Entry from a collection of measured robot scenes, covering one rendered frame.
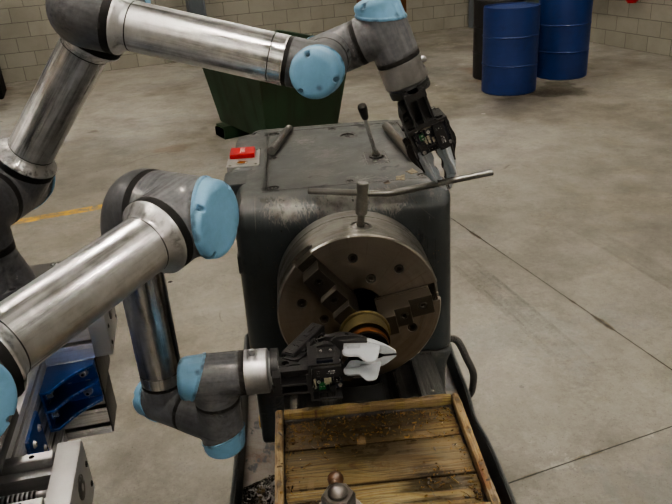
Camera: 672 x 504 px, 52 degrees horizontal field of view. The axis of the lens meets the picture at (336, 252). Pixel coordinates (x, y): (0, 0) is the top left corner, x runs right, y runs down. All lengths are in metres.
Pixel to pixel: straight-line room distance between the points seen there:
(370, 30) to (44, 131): 0.62
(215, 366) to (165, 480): 1.54
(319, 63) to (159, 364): 0.57
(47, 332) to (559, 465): 2.07
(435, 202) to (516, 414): 1.53
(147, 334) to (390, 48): 0.62
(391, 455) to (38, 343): 0.68
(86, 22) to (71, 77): 0.21
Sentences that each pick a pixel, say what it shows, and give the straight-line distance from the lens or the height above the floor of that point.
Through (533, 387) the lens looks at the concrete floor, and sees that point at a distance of 2.98.
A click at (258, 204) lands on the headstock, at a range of 1.42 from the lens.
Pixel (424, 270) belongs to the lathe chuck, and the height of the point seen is 1.15.
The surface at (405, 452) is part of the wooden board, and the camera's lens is 1.30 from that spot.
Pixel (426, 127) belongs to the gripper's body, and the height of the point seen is 1.43.
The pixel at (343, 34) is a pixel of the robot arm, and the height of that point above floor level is 1.59.
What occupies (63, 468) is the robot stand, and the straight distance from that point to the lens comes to 1.03.
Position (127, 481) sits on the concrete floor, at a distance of 2.71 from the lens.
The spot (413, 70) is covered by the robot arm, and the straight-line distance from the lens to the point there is 1.18.
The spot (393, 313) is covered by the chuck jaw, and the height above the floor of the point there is 1.11.
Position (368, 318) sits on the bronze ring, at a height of 1.12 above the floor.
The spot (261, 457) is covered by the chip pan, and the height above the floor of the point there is 0.54.
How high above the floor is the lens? 1.75
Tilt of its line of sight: 25 degrees down
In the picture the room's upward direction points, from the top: 4 degrees counter-clockwise
